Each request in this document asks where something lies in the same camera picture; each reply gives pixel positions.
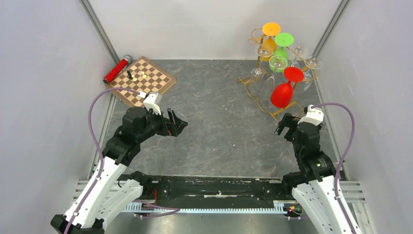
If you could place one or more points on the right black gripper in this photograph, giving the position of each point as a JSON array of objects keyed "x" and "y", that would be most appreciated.
[{"x": 288, "y": 121}]

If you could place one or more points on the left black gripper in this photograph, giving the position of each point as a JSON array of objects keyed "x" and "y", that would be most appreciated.
[{"x": 173, "y": 127}]

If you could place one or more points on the clear green-rimmed wine glass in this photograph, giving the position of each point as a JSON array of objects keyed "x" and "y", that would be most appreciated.
[{"x": 267, "y": 85}]

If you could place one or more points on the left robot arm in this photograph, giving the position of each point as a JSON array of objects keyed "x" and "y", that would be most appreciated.
[{"x": 92, "y": 212}]

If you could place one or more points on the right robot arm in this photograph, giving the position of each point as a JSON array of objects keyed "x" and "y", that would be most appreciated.
[{"x": 316, "y": 185}]

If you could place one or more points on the red wine glass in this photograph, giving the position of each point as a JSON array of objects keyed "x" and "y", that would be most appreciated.
[{"x": 283, "y": 93}]

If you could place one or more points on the clear back wine glass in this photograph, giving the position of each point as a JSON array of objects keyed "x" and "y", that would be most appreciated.
[{"x": 298, "y": 51}]

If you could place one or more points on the orange wine glass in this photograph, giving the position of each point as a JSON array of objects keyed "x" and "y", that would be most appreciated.
[{"x": 270, "y": 30}]

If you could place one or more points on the green wine glass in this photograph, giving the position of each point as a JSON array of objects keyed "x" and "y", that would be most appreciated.
[{"x": 282, "y": 41}]

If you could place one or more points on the wooden chessboard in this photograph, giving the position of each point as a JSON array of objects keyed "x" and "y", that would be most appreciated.
[{"x": 157, "y": 80}]

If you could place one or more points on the black chess piece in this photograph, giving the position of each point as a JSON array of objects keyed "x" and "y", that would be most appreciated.
[{"x": 129, "y": 75}]

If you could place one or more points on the red glitter tube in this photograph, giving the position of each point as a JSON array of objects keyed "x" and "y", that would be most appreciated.
[{"x": 117, "y": 69}]

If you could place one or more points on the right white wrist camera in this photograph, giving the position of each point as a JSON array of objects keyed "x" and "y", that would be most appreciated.
[{"x": 313, "y": 115}]

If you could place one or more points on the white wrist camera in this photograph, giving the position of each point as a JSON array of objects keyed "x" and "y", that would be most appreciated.
[
  {"x": 313, "y": 115},
  {"x": 151, "y": 102}
]

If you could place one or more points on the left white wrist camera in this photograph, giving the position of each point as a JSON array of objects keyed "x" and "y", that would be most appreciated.
[{"x": 151, "y": 102}]

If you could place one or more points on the gold wire glass rack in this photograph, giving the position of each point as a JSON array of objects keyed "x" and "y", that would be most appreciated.
[{"x": 268, "y": 107}]

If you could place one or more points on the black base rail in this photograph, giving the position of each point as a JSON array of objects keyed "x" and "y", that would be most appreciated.
[{"x": 217, "y": 194}]

